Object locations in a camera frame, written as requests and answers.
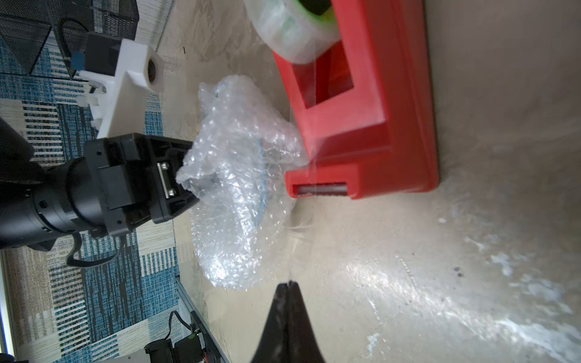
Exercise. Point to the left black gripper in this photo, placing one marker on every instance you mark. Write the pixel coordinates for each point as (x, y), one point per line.
(133, 181)

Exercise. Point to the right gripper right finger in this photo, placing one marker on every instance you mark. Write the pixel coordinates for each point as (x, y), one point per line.
(301, 340)

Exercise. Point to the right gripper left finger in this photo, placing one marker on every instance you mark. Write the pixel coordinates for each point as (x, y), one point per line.
(273, 345)

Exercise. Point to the clear bubble wrap sheet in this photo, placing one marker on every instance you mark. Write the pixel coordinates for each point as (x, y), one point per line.
(236, 168)

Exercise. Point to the red tape dispenser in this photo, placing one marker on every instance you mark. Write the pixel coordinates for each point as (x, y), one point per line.
(365, 107)

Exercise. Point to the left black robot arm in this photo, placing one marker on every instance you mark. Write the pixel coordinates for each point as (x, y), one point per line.
(39, 204)

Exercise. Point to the clear adhesive tape roll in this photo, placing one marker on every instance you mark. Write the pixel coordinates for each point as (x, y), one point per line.
(298, 31)

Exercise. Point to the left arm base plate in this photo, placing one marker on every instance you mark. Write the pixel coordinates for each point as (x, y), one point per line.
(199, 345)

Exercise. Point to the black wire mesh shelf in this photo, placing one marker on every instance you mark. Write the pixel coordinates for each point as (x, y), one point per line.
(27, 25)

